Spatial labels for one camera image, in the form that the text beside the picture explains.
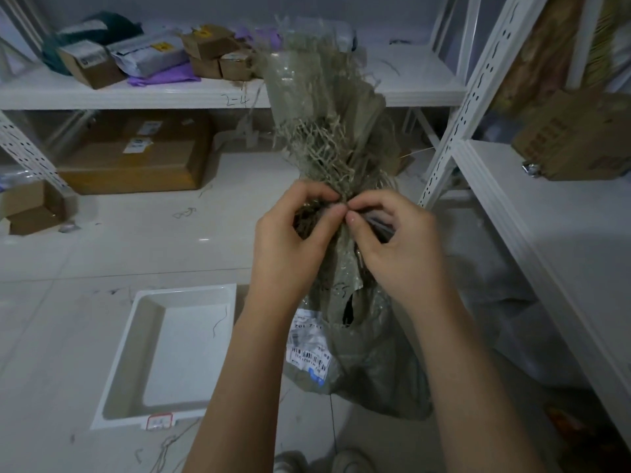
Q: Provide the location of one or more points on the person's right hand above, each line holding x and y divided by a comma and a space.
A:
409, 256

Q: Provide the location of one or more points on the person's left hand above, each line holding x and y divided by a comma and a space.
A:
281, 256

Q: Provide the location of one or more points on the person's right thumb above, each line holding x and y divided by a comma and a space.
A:
360, 238

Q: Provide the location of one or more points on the person's left thumb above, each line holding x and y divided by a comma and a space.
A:
326, 229

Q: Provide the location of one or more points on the grey-green woven sack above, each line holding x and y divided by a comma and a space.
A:
340, 118

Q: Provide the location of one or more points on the person's left forearm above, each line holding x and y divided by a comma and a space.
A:
246, 389

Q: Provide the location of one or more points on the person's right forearm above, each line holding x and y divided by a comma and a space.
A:
468, 389

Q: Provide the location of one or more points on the white plastic sack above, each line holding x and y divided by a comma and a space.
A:
503, 300

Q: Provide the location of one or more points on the silver metal clip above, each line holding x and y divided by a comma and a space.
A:
532, 168

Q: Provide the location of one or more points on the small cardboard box white label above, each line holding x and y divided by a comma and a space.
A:
237, 64

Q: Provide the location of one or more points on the white plastic tray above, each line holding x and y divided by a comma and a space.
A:
182, 354

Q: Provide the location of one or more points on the large flat cardboard box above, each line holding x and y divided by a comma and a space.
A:
138, 162

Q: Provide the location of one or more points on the small plain cardboard box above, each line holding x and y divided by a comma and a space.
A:
205, 67

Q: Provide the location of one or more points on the white metal shelf rack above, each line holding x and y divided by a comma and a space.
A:
567, 226
98, 91

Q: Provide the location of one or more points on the small cardboard box yellow sticker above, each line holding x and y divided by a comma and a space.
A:
209, 41

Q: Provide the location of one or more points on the purple plastic parcel bag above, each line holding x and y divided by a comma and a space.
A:
165, 75

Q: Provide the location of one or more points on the person's right shoe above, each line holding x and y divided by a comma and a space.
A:
352, 462

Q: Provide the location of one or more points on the person's shoe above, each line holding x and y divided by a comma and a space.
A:
291, 463
352, 462

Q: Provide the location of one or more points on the person's left shoe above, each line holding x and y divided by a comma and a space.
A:
291, 463

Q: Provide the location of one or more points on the printed brown cardboard box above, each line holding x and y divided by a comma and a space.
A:
577, 137

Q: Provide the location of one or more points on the grey plastic parcel bag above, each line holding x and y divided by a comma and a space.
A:
148, 54

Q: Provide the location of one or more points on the brown wrapped package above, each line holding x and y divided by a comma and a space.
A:
542, 54

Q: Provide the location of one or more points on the labelled brown cardboard box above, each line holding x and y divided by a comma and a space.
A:
91, 63

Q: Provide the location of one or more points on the small open cardboard box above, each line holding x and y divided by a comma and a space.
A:
29, 206

